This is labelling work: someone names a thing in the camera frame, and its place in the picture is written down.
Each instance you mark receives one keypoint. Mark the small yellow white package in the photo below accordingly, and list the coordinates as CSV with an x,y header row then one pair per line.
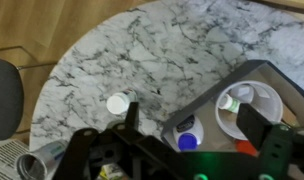
x,y
112,171

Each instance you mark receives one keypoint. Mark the green round lid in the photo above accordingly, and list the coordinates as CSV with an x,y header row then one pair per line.
x,y
118,103

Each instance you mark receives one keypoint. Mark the supplement bottle with round cap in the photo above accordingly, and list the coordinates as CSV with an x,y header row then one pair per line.
x,y
188,138

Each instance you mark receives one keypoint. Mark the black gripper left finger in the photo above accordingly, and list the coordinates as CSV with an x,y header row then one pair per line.
x,y
132,115

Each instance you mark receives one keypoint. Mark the small white pill bottle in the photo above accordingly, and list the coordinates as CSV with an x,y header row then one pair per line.
x,y
229,103

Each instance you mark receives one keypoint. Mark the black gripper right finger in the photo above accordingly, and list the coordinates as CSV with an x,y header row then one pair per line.
x,y
253,128

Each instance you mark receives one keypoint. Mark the grey metal cylinder can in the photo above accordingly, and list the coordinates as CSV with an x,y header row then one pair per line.
x,y
38,160

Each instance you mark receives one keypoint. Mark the small orange object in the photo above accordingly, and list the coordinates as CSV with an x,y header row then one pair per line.
x,y
243,147

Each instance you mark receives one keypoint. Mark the black office chair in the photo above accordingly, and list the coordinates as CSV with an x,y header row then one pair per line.
x,y
5,100

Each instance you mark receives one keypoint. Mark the white slatted grille panel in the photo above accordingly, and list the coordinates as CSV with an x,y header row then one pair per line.
x,y
5,160

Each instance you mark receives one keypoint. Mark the dark blue cardboard box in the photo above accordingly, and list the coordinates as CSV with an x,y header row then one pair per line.
x,y
205,96

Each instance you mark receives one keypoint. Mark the transparent plastic container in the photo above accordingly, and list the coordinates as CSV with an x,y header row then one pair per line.
x,y
269,103

